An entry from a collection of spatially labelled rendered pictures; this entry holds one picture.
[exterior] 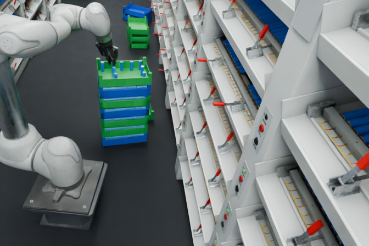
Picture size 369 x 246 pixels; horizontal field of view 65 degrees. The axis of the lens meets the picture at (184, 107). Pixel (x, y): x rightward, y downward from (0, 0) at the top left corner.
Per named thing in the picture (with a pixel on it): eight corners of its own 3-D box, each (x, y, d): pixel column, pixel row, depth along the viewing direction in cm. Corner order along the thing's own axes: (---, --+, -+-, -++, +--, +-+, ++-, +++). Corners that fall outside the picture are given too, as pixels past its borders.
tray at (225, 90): (244, 158, 82) (242, 135, 76) (203, 54, 129) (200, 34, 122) (314, 141, 82) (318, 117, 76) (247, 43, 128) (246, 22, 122)
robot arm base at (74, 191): (37, 199, 135) (34, 193, 132) (58, 161, 152) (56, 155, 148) (75, 207, 135) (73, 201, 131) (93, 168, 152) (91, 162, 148)
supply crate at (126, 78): (99, 87, 166) (98, 76, 161) (96, 68, 181) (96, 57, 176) (151, 84, 175) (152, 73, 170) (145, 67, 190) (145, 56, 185)
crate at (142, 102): (100, 109, 176) (100, 99, 171) (98, 90, 191) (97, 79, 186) (149, 105, 185) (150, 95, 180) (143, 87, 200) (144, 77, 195)
